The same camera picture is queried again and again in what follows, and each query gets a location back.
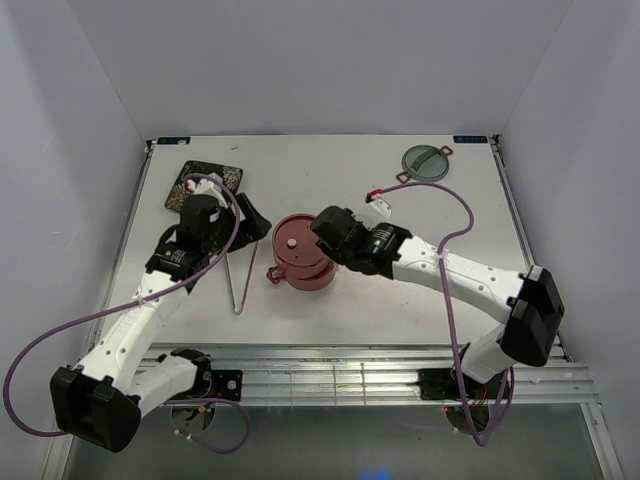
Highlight grey lid with handle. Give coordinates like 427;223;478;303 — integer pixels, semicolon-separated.
396;145;454;184

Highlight pink steel-lined bowl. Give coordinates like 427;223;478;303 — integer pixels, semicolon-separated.
266;240;332;284
285;264;337;291

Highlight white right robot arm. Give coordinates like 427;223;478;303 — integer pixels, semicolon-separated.
311;206;565;397

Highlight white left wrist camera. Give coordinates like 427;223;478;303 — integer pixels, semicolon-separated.
183;173;223;198

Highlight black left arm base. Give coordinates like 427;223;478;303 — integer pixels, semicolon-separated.
196;369;243;402

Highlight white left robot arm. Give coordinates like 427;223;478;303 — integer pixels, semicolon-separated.
50;193;271;452

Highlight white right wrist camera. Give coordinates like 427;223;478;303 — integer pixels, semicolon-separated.
366;190;392;221

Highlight black patterned square plate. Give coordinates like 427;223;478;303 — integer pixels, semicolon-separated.
164;160;245;214

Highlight stainless steel tongs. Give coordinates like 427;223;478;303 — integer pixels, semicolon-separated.
224;241;260;317

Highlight dark red lid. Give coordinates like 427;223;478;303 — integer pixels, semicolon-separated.
272;213;328;268

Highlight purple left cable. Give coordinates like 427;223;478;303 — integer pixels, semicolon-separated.
2;172;251;455

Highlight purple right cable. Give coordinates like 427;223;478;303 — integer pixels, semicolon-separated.
367;182;515;447

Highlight purple cable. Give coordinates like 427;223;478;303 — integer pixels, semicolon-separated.
367;182;515;447
2;172;251;455

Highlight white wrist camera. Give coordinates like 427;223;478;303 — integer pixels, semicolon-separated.
366;190;392;221
183;173;223;198

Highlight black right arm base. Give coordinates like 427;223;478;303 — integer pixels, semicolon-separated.
415;368;503;401

